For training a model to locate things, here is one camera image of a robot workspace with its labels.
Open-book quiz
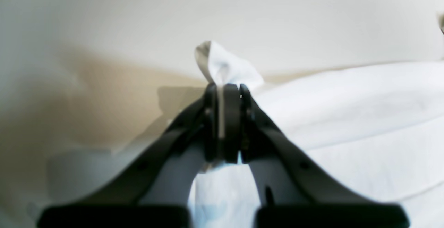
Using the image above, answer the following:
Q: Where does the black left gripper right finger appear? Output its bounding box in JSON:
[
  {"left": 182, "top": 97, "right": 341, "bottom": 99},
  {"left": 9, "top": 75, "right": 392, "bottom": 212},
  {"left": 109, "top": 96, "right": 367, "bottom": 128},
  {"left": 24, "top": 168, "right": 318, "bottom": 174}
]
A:
[{"left": 223, "top": 84, "right": 410, "bottom": 228}]

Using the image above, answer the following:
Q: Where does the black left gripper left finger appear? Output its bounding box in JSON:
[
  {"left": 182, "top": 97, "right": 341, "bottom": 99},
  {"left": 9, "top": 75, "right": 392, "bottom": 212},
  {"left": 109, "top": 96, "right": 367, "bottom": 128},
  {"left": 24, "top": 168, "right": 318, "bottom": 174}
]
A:
[{"left": 37, "top": 83, "right": 219, "bottom": 228}]

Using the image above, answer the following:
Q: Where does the white T-shirt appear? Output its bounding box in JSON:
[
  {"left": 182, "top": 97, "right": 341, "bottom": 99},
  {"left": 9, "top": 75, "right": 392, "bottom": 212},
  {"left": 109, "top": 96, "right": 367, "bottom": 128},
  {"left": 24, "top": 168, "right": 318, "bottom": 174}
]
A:
[{"left": 45, "top": 41, "right": 443, "bottom": 228}]

